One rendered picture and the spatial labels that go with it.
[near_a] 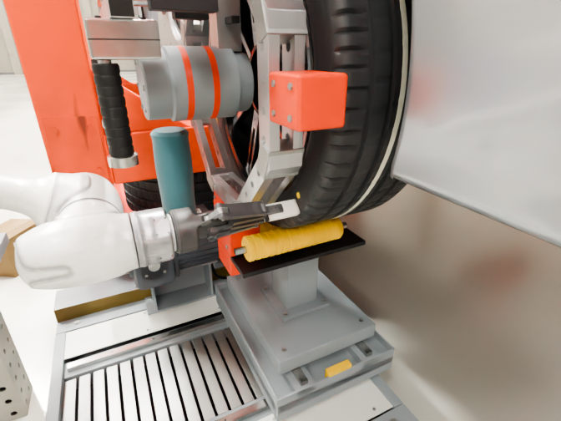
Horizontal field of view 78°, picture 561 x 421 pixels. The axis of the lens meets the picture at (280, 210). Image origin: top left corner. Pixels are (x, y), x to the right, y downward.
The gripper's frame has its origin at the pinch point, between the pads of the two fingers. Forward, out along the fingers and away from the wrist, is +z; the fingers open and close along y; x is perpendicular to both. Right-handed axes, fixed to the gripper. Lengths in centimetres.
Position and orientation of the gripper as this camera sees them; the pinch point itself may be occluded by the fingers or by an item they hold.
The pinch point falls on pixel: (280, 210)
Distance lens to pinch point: 66.4
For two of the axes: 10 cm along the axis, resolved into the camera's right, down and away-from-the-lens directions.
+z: 9.0, -1.8, 4.1
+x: -3.1, -9.1, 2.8
